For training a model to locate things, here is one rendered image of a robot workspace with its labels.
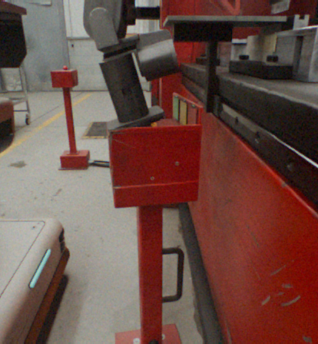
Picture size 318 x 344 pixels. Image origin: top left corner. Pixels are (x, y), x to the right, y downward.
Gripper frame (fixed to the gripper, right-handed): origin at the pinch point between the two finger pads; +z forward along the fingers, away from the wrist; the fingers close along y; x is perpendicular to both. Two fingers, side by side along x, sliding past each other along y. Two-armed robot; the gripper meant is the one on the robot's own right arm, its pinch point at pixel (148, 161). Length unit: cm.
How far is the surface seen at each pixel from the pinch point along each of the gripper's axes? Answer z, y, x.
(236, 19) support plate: -19.0, 28.9, 14.5
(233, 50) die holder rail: -8, 44, 53
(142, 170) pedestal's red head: -0.7, -1.8, -4.8
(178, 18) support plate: -22.6, 16.8, 16.7
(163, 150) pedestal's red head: -2.9, 2.8, -4.8
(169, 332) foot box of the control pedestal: 61, -10, 10
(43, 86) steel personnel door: 20, -148, 773
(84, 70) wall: 13, -34, 756
